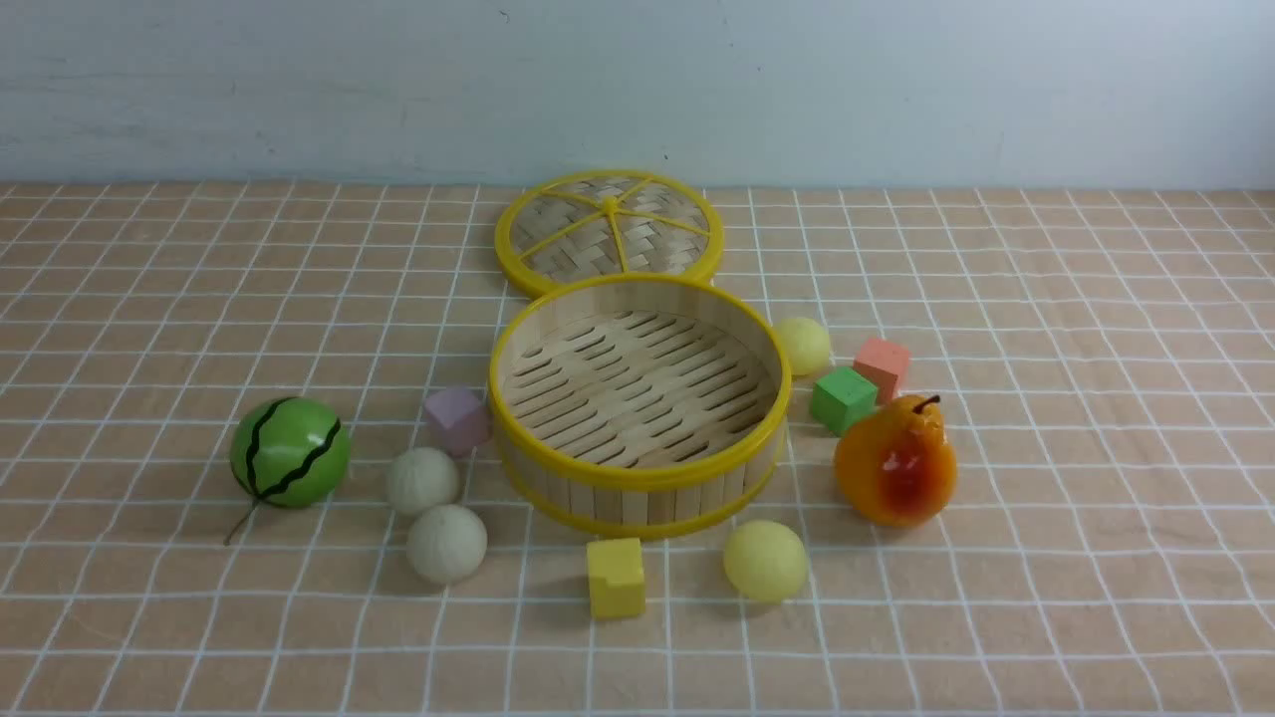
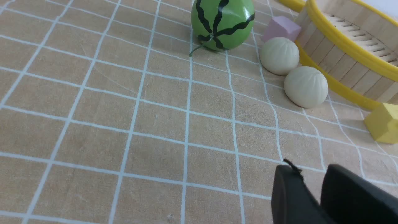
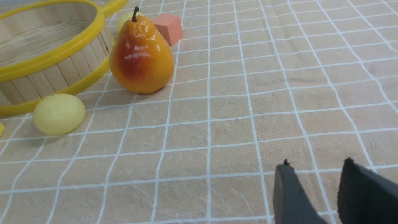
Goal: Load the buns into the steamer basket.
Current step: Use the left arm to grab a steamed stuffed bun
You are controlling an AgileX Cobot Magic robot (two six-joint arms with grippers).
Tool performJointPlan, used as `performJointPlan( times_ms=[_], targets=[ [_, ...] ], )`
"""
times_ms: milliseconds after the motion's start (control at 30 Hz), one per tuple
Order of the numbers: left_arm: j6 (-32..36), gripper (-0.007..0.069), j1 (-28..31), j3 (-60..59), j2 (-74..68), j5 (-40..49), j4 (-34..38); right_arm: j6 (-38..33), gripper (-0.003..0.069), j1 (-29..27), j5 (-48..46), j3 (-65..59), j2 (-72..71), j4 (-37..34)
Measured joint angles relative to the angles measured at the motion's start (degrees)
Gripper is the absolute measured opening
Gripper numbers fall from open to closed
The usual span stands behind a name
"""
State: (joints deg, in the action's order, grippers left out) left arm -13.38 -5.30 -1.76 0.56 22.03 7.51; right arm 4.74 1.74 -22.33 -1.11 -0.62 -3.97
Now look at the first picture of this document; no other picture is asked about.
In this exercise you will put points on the bamboo steamer tray yellow rim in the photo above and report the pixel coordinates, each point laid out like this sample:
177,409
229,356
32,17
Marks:
643,406

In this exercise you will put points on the yellow foam cube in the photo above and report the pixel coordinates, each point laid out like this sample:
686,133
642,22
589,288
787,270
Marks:
615,578

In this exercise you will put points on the pink foam cube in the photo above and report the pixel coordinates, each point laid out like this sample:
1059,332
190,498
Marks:
458,419

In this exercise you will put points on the checkered orange tablecloth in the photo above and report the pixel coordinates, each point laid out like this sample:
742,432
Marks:
1105,362

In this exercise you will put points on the green foam cube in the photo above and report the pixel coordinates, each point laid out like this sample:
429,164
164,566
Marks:
841,398

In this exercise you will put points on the white bun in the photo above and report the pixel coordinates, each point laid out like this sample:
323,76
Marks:
420,479
446,544

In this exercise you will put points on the yellow bun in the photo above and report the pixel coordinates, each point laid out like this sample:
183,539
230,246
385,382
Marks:
765,561
806,343

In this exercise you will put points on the salmon foam cube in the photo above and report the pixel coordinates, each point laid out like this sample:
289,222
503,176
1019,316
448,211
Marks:
884,364

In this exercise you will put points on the woven bamboo steamer lid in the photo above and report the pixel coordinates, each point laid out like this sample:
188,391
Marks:
607,221

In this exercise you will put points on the green toy watermelon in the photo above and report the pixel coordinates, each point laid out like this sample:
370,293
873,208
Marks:
290,452

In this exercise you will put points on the orange toy pear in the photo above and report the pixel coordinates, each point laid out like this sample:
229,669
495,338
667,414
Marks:
896,467

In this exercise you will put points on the yellow bun front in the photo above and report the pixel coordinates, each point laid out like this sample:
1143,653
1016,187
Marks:
765,561

